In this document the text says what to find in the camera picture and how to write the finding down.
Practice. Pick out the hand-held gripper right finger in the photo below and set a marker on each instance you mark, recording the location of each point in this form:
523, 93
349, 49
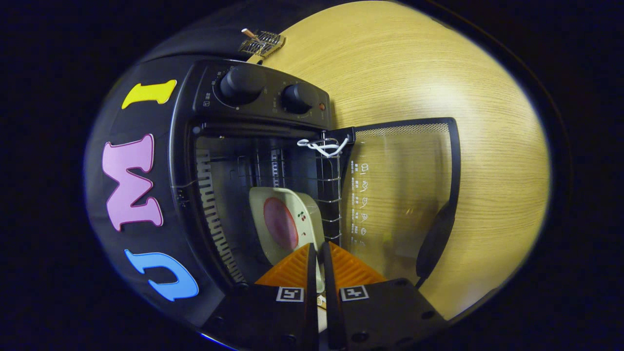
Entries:
375, 317

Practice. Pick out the black toaster oven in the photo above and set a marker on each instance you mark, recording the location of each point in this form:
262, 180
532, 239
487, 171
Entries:
263, 105

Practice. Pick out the pink round food slice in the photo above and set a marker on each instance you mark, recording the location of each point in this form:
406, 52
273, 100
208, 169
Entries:
280, 224

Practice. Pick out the wooden stick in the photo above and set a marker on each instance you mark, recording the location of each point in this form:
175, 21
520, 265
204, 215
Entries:
249, 33

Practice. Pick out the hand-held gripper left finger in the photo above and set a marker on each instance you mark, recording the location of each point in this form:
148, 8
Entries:
273, 317

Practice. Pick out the cream square plate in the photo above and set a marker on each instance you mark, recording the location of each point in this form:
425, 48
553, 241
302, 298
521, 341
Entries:
307, 209

